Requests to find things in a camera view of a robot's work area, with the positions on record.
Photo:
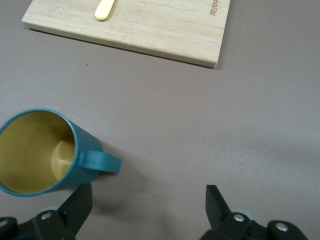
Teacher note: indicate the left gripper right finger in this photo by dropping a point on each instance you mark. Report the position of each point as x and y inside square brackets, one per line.
[217, 212]

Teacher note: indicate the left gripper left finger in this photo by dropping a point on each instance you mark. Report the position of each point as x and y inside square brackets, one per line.
[77, 210]

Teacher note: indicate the teal mug with yellow inside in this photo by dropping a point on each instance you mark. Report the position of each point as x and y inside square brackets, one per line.
[85, 150]

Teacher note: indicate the brown table cloth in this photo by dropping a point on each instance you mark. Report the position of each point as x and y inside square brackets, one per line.
[175, 125]

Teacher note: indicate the bamboo cutting board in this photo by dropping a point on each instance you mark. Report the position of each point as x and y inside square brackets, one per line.
[150, 30]

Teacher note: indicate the yellow plastic fork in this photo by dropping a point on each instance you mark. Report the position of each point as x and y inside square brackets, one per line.
[103, 11]

